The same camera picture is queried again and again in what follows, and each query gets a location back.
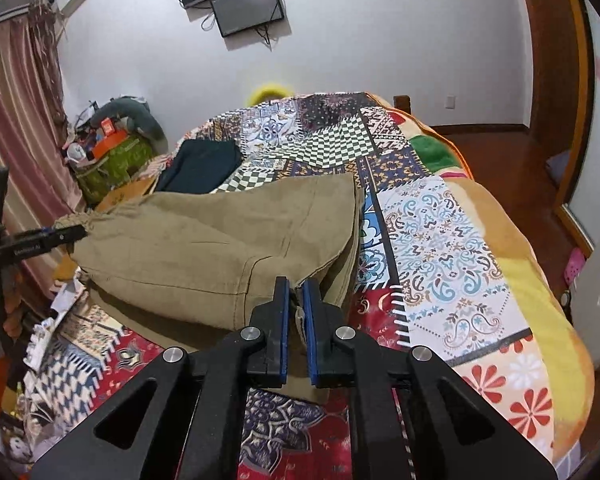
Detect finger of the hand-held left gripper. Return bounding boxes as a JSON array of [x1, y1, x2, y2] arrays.
[[0, 224, 89, 264]]

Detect khaki pants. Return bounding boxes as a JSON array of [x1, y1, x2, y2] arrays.
[[54, 172, 367, 403]]

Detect black television cable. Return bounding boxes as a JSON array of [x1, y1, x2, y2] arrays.
[[252, 22, 281, 51]]

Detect patchwork printed blanket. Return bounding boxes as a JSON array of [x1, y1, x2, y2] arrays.
[[0, 91, 556, 480]]

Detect pink slipper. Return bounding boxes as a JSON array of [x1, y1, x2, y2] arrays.
[[563, 247, 587, 287]]

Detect yellow orange fleece blanket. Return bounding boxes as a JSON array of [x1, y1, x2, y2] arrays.
[[380, 94, 597, 467]]

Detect yellow round object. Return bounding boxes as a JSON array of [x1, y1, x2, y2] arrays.
[[246, 82, 289, 107]]

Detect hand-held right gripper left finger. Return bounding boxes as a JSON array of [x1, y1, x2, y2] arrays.
[[30, 276, 289, 480]]

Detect wooden door frame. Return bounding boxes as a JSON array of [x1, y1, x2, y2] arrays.
[[514, 0, 597, 257]]

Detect dark folded garment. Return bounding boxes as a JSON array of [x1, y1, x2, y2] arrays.
[[154, 139, 244, 195]]

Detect wall-mounted black television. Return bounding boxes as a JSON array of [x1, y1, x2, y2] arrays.
[[210, 0, 286, 39]]

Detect green printed bag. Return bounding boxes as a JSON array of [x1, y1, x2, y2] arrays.
[[74, 135, 154, 207]]

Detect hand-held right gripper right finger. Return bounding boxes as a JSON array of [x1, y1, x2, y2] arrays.
[[302, 279, 557, 480]]

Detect grey plush pillow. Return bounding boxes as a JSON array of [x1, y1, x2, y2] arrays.
[[91, 95, 169, 155]]

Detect orange box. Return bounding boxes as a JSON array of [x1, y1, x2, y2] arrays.
[[91, 129, 131, 159]]

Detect pink striped curtain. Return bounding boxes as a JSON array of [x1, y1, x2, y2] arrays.
[[0, 0, 89, 311]]

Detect purple cushion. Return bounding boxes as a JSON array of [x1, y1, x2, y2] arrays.
[[545, 152, 571, 192]]

